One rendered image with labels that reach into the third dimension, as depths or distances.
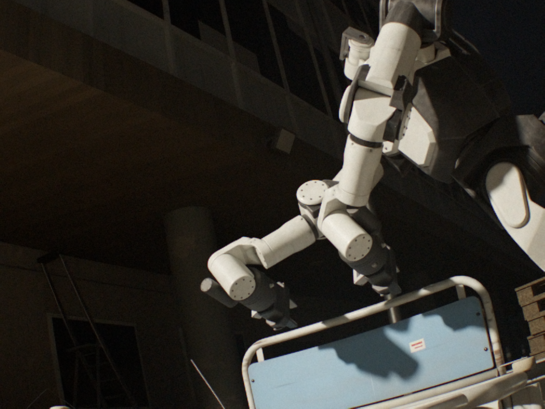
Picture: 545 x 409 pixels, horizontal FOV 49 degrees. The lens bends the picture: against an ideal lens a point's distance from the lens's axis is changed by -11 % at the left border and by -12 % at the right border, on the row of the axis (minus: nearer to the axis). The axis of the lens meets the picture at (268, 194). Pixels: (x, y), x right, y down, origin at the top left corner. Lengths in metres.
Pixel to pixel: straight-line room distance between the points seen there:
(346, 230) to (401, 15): 0.46
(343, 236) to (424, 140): 0.27
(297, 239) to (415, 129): 0.37
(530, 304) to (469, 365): 3.82
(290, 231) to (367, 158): 0.33
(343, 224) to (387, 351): 0.44
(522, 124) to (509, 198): 0.17
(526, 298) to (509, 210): 4.08
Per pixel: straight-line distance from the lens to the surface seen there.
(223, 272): 1.47
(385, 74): 1.25
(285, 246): 1.50
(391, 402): 1.65
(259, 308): 1.55
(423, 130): 1.40
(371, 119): 1.24
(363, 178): 1.28
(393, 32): 1.33
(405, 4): 1.39
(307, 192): 1.53
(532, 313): 5.37
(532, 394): 1.54
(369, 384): 1.67
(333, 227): 1.34
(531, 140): 1.37
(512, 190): 1.33
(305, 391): 1.76
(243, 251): 1.53
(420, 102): 1.40
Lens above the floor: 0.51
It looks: 21 degrees up
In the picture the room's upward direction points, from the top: 12 degrees counter-clockwise
